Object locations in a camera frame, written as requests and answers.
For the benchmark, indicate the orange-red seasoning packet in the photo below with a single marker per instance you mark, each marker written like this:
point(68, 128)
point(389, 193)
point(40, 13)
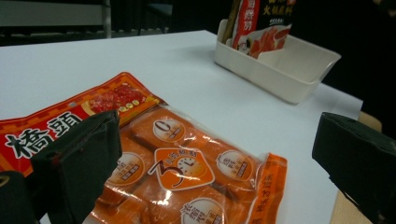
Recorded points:
point(40, 127)

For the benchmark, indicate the clear bag of orange blocks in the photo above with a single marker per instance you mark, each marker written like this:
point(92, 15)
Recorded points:
point(193, 174)

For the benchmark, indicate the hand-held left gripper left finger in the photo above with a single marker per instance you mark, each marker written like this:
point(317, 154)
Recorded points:
point(77, 168)

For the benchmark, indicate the gold snack packet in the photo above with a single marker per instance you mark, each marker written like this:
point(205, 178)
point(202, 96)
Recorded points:
point(232, 21)

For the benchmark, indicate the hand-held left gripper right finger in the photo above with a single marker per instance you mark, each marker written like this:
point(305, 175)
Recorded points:
point(361, 158)

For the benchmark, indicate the grey table with metal legs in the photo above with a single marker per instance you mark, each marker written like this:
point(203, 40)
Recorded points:
point(49, 14)

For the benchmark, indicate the white plastic container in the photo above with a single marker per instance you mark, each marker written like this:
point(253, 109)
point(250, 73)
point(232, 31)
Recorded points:
point(280, 77)

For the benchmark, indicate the red and black soup base packet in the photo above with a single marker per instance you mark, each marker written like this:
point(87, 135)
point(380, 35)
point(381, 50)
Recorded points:
point(264, 28)

